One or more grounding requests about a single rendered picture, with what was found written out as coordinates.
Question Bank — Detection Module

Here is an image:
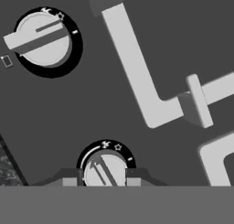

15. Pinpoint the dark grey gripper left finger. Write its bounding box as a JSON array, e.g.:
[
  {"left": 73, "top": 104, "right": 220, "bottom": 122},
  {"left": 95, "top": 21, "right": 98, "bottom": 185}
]
[{"left": 30, "top": 167, "right": 84, "bottom": 187}]

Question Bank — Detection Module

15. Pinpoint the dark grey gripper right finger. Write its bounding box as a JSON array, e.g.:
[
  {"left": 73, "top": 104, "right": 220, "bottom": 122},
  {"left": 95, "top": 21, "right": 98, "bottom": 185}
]
[{"left": 124, "top": 167, "right": 169, "bottom": 187}]

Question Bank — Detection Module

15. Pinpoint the light grey stove grate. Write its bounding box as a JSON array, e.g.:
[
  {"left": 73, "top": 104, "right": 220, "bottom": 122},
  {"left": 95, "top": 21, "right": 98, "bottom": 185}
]
[
  {"left": 88, "top": 0, "right": 234, "bottom": 130},
  {"left": 197, "top": 132, "right": 234, "bottom": 187}
]

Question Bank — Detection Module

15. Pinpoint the dark grey stove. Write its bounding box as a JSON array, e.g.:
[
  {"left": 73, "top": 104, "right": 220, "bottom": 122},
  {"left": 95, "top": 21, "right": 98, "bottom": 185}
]
[{"left": 0, "top": 0, "right": 234, "bottom": 187}]

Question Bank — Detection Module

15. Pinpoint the light grey stove knob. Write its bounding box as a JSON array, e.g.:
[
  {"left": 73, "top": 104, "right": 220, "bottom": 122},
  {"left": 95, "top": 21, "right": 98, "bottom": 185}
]
[
  {"left": 3, "top": 10, "right": 74, "bottom": 69},
  {"left": 82, "top": 154, "right": 127, "bottom": 187}
]

